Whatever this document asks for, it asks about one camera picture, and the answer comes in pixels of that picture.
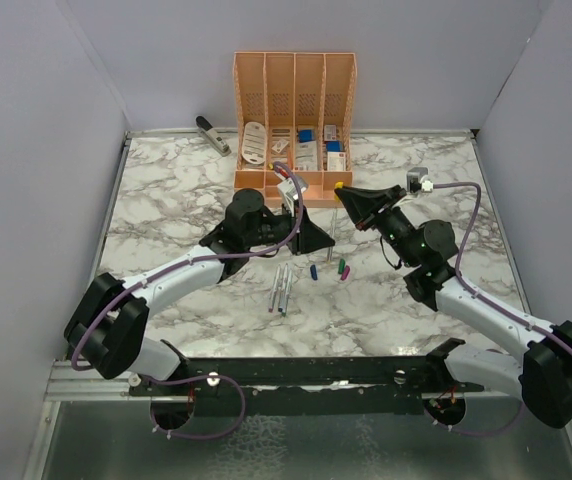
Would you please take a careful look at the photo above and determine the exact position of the blue box in organizer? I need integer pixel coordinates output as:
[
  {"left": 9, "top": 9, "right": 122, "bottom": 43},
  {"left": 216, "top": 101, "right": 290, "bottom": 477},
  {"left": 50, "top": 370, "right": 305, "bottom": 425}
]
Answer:
[{"left": 297, "top": 129, "right": 315, "bottom": 143}]

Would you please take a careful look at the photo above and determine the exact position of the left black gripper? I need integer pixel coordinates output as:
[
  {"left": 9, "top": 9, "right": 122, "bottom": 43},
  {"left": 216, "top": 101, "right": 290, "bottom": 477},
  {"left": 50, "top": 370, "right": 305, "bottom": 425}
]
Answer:
[{"left": 246, "top": 200, "right": 335, "bottom": 257}]

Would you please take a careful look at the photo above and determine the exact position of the purple cable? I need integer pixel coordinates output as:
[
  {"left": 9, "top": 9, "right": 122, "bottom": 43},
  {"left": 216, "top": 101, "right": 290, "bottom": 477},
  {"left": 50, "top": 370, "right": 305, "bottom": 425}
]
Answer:
[
  {"left": 68, "top": 160, "right": 303, "bottom": 441},
  {"left": 428, "top": 180, "right": 572, "bottom": 440}
]

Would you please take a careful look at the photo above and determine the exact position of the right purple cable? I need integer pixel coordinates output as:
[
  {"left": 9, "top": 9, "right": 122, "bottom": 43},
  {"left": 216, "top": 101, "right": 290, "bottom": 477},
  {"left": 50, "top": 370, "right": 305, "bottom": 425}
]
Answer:
[{"left": 428, "top": 180, "right": 572, "bottom": 440}]

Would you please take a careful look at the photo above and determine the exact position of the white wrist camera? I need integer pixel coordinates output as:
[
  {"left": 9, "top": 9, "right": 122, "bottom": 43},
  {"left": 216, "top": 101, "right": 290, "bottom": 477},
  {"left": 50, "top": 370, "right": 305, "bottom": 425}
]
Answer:
[
  {"left": 277, "top": 175, "right": 309, "bottom": 216},
  {"left": 406, "top": 167, "right": 434, "bottom": 194}
]

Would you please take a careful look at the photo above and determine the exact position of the yellow white pen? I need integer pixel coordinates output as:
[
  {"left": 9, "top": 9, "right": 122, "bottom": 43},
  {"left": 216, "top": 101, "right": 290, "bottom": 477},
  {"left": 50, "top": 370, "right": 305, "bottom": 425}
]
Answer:
[{"left": 326, "top": 197, "right": 339, "bottom": 263}]

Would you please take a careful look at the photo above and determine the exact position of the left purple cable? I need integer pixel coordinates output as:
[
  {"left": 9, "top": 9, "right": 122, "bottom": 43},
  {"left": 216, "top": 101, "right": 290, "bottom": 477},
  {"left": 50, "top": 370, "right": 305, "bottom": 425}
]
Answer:
[{"left": 68, "top": 160, "right": 303, "bottom": 441}]

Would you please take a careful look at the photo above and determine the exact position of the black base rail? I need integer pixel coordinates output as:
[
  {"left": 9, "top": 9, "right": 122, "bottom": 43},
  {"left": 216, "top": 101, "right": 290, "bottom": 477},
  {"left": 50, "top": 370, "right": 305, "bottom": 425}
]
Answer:
[{"left": 129, "top": 350, "right": 482, "bottom": 417}]

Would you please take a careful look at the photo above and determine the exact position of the yellow pen cap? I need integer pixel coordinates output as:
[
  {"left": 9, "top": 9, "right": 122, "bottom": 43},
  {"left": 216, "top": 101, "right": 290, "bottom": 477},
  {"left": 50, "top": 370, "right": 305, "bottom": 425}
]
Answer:
[{"left": 334, "top": 182, "right": 344, "bottom": 202}]

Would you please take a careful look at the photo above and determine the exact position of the white red box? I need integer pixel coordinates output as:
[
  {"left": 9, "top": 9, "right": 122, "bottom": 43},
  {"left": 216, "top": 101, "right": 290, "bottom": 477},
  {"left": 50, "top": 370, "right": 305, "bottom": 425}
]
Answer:
[{"left": 327, "top": 151, "right": 347, "bottom": 172}]

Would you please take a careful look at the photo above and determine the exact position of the blue tipped white pen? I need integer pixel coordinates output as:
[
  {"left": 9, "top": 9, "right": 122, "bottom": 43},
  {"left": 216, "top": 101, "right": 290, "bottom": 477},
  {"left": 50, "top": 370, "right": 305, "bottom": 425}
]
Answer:
[{"left": 277, "top": 264, "right": 288, "bottom": 313}]

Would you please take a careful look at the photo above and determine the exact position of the green tipped white pen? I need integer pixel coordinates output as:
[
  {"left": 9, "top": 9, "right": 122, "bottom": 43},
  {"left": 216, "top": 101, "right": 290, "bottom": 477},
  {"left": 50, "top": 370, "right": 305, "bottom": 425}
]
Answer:
[{"left": 281, "top": 270, "right": 293, "bottom": 316}]

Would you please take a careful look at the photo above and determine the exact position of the purple tipped white pen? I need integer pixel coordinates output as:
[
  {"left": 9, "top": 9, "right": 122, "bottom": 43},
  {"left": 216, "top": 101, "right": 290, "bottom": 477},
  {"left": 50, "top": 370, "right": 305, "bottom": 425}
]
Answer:
[{"left": 268, "top": 265, "right": 282, "bottom": 313}]

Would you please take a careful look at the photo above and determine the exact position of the orange plastic desk organizer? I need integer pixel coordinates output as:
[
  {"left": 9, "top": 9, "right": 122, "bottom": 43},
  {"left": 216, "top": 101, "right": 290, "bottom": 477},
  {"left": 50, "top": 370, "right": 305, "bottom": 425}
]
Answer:
[{"left": 233, "top": 51, "right": 357, "bottom": 208}]

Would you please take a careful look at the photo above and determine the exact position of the black grey stapler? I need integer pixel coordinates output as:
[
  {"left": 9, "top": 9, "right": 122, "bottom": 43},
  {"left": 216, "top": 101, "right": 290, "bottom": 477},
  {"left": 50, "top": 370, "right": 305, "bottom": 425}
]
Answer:
[{"left": 195, "top": 115, "right": 231, "bottom": 156}]

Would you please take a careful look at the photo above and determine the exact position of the white oval card pack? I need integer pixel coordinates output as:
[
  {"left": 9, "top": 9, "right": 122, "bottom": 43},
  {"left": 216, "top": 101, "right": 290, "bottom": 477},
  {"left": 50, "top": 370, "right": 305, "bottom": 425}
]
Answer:
[{"left": 241, "top": 121, "right": 267, "bottom": 167}]

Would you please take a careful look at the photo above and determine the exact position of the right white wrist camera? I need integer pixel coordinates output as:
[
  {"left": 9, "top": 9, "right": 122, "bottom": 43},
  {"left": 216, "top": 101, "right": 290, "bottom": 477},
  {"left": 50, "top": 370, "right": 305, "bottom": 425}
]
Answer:
[{"left": 406, "top": 167, "right": 434, "bottom": 194}]

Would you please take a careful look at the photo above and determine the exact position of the purple pen cap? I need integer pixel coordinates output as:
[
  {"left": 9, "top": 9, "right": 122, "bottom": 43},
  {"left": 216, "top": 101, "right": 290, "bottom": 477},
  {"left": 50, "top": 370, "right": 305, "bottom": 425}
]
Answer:
[{"left": 340, "top": 265, "right": 350, "bottom": 281}]

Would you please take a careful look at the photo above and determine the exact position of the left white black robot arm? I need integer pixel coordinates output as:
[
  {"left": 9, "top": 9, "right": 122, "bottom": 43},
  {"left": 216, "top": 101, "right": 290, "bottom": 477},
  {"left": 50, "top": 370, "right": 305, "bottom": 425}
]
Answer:
[{"left": 64, "top": 189, "right": 335, "bottom": 395}]

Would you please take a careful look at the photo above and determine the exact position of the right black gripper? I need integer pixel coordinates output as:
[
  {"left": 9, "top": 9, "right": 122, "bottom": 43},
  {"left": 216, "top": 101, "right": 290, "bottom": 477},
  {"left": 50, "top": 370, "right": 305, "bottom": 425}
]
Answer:
[{"left": 337, "top": 185, "right": 420, "bottom": 268}]

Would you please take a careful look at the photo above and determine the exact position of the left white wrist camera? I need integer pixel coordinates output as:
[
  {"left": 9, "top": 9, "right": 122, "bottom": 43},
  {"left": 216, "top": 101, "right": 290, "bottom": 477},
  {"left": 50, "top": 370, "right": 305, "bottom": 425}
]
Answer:
[{"left": 277, "top": 175, "right": 309, "bottom": 216}]

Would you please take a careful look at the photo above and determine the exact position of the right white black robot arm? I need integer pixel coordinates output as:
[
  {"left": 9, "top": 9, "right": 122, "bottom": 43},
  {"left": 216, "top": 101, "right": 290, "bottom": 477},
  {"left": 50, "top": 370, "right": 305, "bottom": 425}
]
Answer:
[{"left": 335, "top": 185, "right": 572, "bottom": 428}]

